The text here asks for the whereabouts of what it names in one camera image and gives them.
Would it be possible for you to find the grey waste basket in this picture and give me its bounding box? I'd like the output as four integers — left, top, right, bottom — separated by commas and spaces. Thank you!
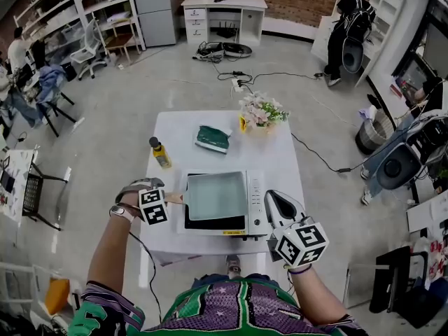
355, 108, 396, 155

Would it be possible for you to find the small wooden top table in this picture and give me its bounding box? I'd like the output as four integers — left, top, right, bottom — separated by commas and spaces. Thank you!
104, 19, 136, 66

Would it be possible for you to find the purple bracelet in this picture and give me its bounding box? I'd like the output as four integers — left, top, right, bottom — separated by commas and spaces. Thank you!
287, 264, 313, 276

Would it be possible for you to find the blue clothes pile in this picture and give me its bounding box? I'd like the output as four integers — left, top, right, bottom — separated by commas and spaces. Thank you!
37, 64, 67, 104

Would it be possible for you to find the white side table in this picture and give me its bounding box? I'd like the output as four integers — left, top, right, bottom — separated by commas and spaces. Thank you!
405, 189, 448, 234

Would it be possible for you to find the black framed window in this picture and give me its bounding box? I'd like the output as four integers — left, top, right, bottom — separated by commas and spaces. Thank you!
391, 0, 448, 83

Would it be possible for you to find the person's shoe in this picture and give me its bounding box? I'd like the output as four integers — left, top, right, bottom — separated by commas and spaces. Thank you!
225, 254, 242, 276

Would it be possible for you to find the pink white flower arrangement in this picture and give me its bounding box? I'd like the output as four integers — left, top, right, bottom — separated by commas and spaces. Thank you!
238, 91, 291, 136

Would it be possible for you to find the black router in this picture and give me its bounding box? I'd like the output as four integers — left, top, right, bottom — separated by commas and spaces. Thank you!
216, 21, 241, 39

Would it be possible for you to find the black cable with adapter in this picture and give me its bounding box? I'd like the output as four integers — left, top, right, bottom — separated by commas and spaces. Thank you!
290, 131, 352, 174

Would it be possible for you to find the white portable induction cooktop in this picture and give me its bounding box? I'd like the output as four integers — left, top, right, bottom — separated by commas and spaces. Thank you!
176, 169, 269, 241

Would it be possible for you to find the white desk with drawers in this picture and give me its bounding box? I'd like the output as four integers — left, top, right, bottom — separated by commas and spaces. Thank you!
181, 0, 269, 47

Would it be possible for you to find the person's right forearm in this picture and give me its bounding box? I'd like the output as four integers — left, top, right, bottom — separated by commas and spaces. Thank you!
288, 265, 351, 325

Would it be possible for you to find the black metal chair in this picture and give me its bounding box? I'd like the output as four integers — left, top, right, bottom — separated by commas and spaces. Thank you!
36, 64, 77, 138

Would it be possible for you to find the white office chair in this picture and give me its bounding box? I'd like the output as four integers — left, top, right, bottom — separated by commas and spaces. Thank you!
69, 18, 108, 81

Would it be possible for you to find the pale grey refrigerator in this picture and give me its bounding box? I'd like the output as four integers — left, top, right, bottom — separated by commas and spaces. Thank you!
131, 0, 178, 48

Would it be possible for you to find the pink white wristwatch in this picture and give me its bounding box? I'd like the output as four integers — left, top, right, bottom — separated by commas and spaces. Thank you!
108, 204, 136, 223

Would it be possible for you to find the black mesh basket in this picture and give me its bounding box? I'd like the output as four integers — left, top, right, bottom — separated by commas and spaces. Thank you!
22, 173, 45, 217

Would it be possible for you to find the person's purple green shirt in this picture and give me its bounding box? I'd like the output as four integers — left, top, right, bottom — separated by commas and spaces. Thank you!
68, 273, 368, 336

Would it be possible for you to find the black tablet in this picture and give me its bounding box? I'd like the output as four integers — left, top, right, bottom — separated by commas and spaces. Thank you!
0, 155, 17, 194

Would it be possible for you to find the black device with cables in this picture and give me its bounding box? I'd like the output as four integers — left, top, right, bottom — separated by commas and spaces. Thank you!
192, 40, 225, 63

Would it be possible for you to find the white hutch cabinet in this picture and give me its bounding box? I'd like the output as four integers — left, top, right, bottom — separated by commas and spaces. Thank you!
311, 0, 405, 88

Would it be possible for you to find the person's left forearm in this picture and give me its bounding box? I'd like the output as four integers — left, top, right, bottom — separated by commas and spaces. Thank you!
87, 193, 144, 293

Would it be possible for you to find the white metal shelving unit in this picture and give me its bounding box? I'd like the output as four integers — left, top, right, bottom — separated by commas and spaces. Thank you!
69, 0, 146, 54
13, 0, 87, 59

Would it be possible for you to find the orange bag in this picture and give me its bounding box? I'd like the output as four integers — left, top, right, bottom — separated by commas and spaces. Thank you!
44, 277, 71, 316

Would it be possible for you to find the marble pattern folding table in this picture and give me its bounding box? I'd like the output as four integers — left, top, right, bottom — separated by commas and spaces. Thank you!
0, 147, 71, 230

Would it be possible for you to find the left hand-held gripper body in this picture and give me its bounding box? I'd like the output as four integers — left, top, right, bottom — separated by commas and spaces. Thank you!
115, 177, 169, 226

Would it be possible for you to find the black cable with plug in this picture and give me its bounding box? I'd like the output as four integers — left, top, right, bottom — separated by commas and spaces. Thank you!
251, 71, 325, 83

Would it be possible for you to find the black armchair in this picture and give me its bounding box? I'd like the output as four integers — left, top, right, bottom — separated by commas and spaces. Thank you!
369, 245, 431, 328

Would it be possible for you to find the round black white floor device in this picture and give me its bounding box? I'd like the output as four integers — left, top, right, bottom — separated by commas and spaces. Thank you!
223, 42, 253, 58

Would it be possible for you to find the yellow oil bottle black cap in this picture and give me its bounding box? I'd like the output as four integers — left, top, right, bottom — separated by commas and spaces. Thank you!
148, 136, 172, 169

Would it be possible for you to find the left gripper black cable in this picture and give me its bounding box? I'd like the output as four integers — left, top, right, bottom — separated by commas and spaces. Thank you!
128, 231, 164, 323

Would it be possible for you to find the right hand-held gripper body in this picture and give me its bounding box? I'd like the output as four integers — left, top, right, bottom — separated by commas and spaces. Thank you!
267, 220, 330, 269

